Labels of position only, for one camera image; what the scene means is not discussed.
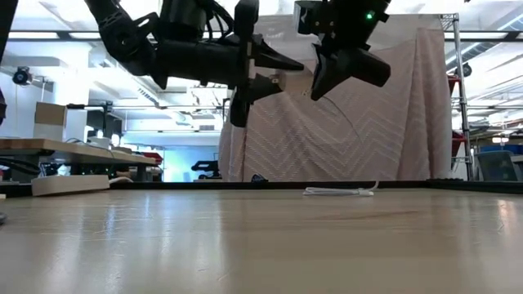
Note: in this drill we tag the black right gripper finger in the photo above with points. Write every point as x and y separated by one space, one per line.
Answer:
341 65
318 73

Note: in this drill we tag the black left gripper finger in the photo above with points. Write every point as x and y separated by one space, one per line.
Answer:
261 87
271 59

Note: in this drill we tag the white power strip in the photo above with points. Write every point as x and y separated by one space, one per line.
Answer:
69 185

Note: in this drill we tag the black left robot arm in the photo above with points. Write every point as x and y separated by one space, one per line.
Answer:
122 38

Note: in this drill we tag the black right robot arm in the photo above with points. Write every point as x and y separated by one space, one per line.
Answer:
359 6

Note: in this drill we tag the pink chevron blanket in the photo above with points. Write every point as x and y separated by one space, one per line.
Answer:
327 143

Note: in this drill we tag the black machine on floor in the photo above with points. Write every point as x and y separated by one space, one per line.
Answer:
206 165

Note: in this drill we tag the red bin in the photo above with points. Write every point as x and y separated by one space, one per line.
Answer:
152 157

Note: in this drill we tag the blue bin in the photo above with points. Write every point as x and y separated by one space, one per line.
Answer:
506 149

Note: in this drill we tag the grey mesh chair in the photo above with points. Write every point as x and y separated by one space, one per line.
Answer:
496 165

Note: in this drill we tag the brown cardboard box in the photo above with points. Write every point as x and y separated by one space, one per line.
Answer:
50 113

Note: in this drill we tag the wooden workbench with grey legs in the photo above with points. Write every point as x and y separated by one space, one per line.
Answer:
61 145

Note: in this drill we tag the white box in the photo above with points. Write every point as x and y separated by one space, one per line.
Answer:
49 131

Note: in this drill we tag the black round lamp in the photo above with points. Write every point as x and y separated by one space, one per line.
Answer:
21 76

